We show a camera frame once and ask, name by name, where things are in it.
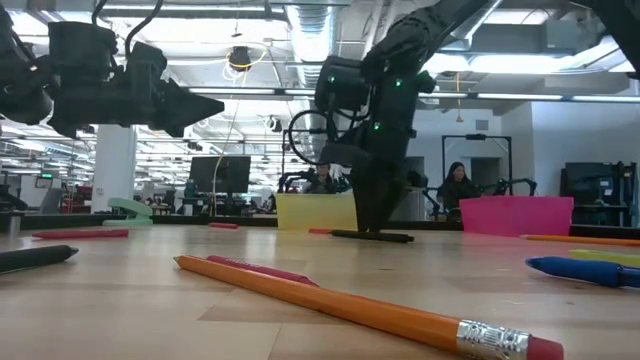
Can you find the silver ventilation duct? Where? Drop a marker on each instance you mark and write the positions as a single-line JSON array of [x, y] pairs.
[[312, 40]]

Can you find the black frame stand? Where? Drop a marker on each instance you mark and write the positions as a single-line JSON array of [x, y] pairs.
[[475, 136], [300, 131]]

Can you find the mint green stapler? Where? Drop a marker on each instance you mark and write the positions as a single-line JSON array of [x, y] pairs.
[[130, 207]]

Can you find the black monitor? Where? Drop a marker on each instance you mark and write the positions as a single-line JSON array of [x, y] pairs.
[[220, 175]]

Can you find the black pen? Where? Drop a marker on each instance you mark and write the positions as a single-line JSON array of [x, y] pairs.
[[35, 257], [397, 237]]

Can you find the grey door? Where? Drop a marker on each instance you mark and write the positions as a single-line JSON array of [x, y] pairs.
[[416, 207]]

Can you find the red crayon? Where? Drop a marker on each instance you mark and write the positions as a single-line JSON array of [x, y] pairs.
[[260, 270], [223, 225], [80, 233]]

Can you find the white pillar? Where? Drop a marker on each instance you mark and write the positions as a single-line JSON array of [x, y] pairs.
[[115, 170]]

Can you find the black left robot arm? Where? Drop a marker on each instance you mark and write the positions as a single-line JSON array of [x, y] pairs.
[[75, 65]]

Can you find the black ceiling-hung device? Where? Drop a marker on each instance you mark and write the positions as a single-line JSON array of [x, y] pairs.
[[240, 59]]

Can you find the black equipment rack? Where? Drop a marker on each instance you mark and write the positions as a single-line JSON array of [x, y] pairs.
[[585, 190]]

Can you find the orange pencil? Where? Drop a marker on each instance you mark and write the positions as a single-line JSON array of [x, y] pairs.
[[350, 306], [580, 240]]

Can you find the red eraser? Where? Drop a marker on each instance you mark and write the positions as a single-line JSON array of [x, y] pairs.
[[320, 231]]

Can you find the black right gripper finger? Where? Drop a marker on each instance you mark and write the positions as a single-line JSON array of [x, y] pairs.
[[367, 192], [389, 192]]

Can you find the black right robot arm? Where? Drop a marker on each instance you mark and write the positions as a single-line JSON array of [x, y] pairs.
[[415, 35]]

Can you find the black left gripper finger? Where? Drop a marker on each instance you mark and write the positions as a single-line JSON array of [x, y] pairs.
[[187, 107]]

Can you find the blue pen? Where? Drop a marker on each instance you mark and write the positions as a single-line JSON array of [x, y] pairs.
[[580, 271]]

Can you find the pink plastic bin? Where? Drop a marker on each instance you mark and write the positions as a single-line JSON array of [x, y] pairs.
[[515, 217]]

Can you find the green exit sign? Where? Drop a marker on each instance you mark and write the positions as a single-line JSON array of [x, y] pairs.
[[46, 176]]

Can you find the person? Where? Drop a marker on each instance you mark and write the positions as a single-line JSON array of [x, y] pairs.
[[320, 184], [457, 187]]

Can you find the black idle robot arm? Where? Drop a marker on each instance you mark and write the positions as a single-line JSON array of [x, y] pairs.
[[517, 184], [295, 177]]

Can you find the long ceiling light strip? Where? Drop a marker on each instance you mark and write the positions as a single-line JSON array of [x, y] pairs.
[[235, 91]]

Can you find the yellow plastic bin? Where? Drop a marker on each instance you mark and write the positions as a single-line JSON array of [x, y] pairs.
[[310, 212]]

